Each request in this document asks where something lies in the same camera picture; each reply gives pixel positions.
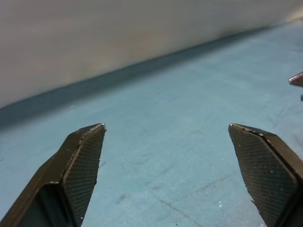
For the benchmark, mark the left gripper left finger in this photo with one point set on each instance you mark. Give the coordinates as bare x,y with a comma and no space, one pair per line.
78,177

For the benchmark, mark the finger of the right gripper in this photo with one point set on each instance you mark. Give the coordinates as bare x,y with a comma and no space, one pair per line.
298,80

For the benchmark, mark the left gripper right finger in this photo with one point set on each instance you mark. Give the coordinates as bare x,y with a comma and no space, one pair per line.
265,170

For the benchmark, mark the blue plastic table cover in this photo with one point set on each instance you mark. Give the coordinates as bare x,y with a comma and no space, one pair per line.
165,106

